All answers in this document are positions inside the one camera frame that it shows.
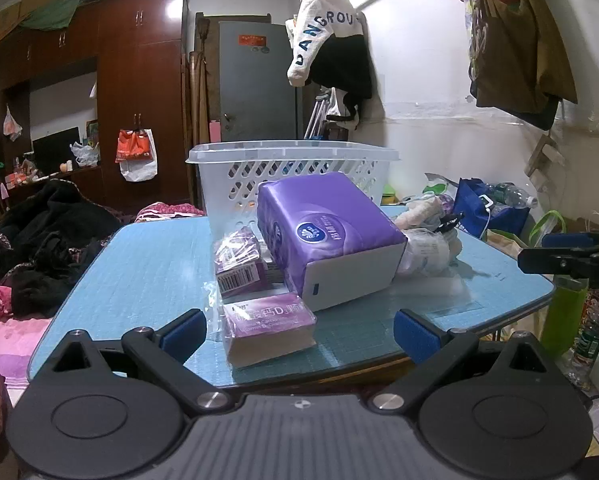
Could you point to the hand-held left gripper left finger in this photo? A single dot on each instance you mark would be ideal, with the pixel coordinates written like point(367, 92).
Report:
point(185, 334)

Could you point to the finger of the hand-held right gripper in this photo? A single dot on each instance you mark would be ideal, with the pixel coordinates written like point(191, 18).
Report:
point(567, 240)
point(549, 261)

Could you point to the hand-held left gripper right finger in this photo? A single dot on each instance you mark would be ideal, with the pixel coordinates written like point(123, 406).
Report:
point(413, 336)

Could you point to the purple medicine box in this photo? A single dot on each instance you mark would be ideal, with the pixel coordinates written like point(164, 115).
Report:
point(269, 322)

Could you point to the clear plastic bag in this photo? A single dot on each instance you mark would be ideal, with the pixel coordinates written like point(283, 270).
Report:
point(232, 246)

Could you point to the white plastic basket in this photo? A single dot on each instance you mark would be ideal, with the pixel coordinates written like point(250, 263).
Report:
point(239, 175)

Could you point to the green white tote bag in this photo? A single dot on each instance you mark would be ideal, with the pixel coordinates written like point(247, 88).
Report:
point(547, 227)

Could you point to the green tumbler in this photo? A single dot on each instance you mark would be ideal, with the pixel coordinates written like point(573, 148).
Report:
point(564, 310)

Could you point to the clear plastic water bottle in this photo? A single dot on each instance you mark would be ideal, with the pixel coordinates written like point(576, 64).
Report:
point(514, 195)

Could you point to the green label plastic bottle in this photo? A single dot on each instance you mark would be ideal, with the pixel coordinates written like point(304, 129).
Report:
point(592, 340)

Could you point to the white plastic wrapped bundle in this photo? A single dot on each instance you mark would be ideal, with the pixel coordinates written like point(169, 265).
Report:
point(427, 252)

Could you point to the purple barcoded box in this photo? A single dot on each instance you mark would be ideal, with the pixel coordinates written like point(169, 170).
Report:
point(239, 262)

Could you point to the blue shopping bag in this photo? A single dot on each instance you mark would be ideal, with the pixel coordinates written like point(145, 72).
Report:
point(472, 210)

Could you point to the beige plastic wrapped bundle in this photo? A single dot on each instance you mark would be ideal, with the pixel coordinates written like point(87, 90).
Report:
point(419, 212)

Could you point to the pink floral blanket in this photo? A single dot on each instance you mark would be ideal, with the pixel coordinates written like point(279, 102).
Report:
point(167, 210)

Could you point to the green purple printed packet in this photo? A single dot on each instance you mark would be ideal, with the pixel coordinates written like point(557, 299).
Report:
point(439, 185)

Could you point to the green box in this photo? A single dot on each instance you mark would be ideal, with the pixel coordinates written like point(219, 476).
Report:
point(389, 195)

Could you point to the purple tissue pack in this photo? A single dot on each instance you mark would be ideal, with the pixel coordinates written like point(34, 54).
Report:
point(319, 220)

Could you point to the black clothes pile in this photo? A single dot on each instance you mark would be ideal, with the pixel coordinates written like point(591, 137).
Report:
point(54, 230)

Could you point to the orange and white plastic bag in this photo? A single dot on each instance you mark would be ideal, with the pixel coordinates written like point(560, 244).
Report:
point(137, 152)

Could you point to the pink board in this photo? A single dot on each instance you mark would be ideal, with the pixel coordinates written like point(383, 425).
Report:
point(215, 131)

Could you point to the white crumpled plastic bag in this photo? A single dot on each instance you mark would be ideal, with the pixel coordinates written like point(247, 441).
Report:
point(85, 154)

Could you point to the olive hanging bag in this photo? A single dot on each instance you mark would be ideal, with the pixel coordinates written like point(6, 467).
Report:
point(519, 35)

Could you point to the black television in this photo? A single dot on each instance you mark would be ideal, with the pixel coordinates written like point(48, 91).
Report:
point(54, 150)

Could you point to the wooden boards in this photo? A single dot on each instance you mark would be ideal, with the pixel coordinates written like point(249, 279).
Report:
point(199, 100)

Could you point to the white and black garment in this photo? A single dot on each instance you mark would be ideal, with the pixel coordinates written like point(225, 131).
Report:
point(344, 107)

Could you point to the brown wooden wardrobe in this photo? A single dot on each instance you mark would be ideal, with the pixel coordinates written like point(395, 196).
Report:
point(149, 85)

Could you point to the grey door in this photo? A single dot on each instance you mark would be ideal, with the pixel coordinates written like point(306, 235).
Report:
point(259, 90)

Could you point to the small white hanging bag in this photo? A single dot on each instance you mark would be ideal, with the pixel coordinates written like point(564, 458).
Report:
point(12, 125)

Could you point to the black hanging garment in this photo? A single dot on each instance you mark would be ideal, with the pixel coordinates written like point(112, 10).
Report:
point(344, 70)

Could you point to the red door sticker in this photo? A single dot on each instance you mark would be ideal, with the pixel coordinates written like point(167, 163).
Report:
point(252, 40)

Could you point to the white sweatshirt with blue lettering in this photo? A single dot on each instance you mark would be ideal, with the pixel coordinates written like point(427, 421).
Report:
point(309, 20)

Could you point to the green cloth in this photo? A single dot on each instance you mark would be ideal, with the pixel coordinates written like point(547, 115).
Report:
point(64, 12)

